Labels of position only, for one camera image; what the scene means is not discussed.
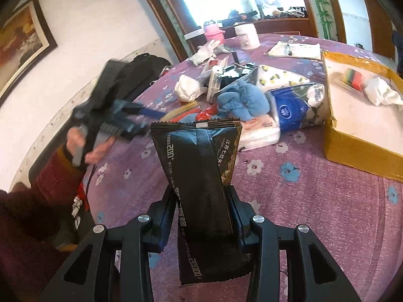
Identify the framed wall picture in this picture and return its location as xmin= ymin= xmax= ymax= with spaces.
xmin=0 ymin=0 xmax=58 ymax=107

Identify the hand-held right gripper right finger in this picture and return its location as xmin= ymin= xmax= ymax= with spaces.
xmin=225 ymin=185 xmax=362 ymax=302

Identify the red packet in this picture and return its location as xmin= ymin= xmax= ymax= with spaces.
xmin=195 ymin=104 xmax=221 ymax=122

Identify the white yellow-print tissue pack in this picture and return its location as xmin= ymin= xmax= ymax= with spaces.
xmin=256 ymin=64 xmax=311 ymax=89

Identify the person's left forearm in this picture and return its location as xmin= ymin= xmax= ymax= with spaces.
xmin=0 ymin=146 xmax=89 ymax=252

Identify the white cloth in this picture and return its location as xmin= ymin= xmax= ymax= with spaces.
xmin=174 ymin=75 xmax=202 ymax=102
xmin=363 ymin=77 xmax=403 ymax=110

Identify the wooden cabinet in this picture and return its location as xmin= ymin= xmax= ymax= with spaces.
xmin=184 ymin=16 xmax=318 ymax=43

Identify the blue tissue pack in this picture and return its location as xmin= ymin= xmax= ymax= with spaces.
xmin=267 ymin=82 xmax=328 ymax=133

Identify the black wet wipes packet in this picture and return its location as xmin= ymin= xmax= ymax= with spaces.
xmin=150 ymin=117 xmax=252 ymax=287

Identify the rainbow striped sponge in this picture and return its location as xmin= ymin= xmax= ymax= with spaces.
xmin=342 ymin=67 xmax=366 ymax=92

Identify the pink bottle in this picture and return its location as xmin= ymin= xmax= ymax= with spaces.
xmin=203 ymin=20 xmax=226 ymax=45

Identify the person's left hand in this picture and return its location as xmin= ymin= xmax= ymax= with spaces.
xmin=65 ymin=125 xmax=116 ymax=166

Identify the blue fluffy towel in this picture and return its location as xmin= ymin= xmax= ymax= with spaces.
xmin=216 ymin=80 xmax=272 ymax=123

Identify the pink tissue packet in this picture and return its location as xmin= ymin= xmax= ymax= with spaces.
xmin=238 ymin=115 xmax=281 ymax=153

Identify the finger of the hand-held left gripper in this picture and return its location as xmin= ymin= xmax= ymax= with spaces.
xmin=100 ymin=122 xmax=152 ymax=141
xmin=112 ymin=99 xmax=166 ymax=120

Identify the clear plastic packet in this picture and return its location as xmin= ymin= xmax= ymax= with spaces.
xmin=207 ymin=65 xmax=225 ymax=101

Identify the white plastic jar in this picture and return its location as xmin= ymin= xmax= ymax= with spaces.
xmin=234 ymin=23 xmax=261 ymax=51

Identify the cardboard box with yellow tape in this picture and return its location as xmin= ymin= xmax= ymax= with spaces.
xmin=322 ymin=50 xmax=403 ymax=184

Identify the bamboo painted pillar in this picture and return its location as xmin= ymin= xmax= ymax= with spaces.
xmin=307 ymin=0 xmax=336 ymax=40

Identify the paper notebook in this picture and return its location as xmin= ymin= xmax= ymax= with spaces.
xmin=267 ymin=41 xmax=322 ymax=61

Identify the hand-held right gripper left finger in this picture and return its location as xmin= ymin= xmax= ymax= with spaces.
xmin=39 ymin=190 xmax=178 ymax=302

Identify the yellow orange packet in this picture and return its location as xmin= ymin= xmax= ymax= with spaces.
xmin=160 ymin=101 xmax=202 ymax=123

